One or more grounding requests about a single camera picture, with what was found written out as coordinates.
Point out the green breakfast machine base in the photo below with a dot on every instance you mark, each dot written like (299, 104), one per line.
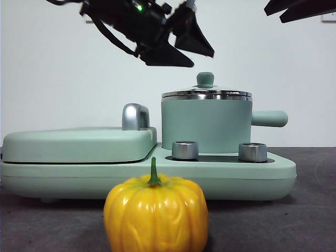
(210, 181)

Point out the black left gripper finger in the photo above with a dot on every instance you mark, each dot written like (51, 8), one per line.
(195, 36)
(165, 56)

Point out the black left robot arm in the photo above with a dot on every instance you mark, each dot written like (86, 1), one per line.
(126, 21)

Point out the white wall socket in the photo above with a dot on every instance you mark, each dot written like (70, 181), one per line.
(329, 19)

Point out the yellow toy pumpkin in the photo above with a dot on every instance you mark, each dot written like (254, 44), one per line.
(157, 215)

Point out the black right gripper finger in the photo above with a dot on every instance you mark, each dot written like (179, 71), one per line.
(286, 5)
(315, 10)

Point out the glass pot lid green knob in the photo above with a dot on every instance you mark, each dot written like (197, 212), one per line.
(205, 78)

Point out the silver control knob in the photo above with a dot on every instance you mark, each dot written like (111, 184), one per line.
(185, 151)
(253, 152)

